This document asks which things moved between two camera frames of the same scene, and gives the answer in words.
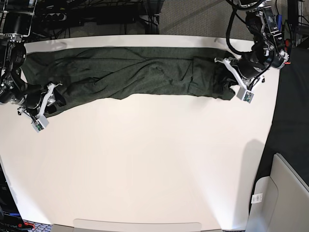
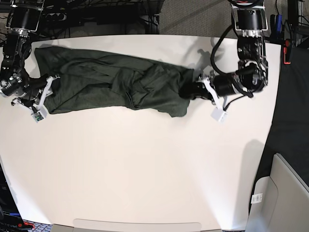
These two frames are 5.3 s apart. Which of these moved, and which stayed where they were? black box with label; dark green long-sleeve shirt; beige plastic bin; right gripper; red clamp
Moved: dark green long-sleeve shirt; right gripper
Stayed: beige plastic bin; black box with label; red clamp
